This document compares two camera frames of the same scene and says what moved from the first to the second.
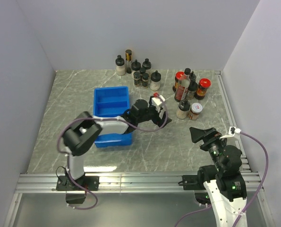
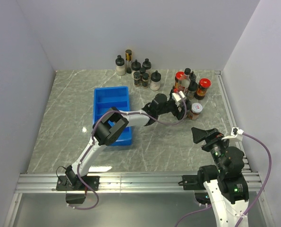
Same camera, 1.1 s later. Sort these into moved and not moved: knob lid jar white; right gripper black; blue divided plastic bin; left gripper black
Moved: left gripper black
Not moved: blue divided plastic bin; knob lid jar white; right gripper black
